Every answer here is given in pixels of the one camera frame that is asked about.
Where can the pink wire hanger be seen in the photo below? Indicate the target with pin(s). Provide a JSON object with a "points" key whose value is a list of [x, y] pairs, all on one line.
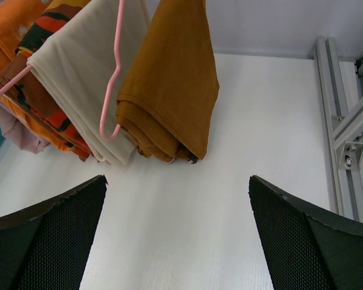
{"points": [[113, 77], [15, 79]]}

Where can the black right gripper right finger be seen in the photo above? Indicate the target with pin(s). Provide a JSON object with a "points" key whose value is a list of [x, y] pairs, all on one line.
{"points": [[305, 246]]}

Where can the orange white tie-dye trousers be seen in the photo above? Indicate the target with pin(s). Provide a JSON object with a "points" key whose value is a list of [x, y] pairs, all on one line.
{"points": [[16, 18]]}

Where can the pink trousers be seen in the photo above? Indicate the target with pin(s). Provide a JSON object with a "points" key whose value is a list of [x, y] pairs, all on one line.
{"points": [[14, 129]]}

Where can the beige trousers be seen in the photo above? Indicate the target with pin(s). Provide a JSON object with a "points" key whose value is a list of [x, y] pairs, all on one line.
{"points": [[74, 65]]}

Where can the orange brown patterned trousers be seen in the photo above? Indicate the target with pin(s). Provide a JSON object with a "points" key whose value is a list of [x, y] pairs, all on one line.
{"points": [[29, 93]]}

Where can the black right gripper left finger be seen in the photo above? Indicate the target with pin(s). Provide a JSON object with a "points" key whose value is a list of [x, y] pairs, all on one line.
{"points": [[46, 245]]}

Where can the aluminium right frame strut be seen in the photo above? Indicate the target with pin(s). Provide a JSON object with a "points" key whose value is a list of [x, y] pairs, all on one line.
{"points": [[341, 98]]}

